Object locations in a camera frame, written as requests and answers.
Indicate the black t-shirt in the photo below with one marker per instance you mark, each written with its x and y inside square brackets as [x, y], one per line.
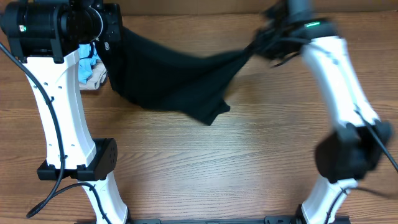
[157, 78]

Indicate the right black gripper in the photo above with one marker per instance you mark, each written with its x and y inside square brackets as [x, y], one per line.
[261, 45]

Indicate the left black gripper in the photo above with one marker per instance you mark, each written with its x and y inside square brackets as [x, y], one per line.
[112, 15]

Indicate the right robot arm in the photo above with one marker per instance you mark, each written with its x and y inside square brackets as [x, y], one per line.
[358, 138]

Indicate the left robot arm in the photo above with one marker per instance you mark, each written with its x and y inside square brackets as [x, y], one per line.
[43, 40]

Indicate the light blue printed t-shirt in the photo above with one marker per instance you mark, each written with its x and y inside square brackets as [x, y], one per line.
[88, 58]

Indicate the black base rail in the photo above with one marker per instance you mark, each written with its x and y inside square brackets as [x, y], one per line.
[211, 221]

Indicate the beige folded garment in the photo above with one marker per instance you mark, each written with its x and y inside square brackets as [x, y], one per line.
[92, 77]

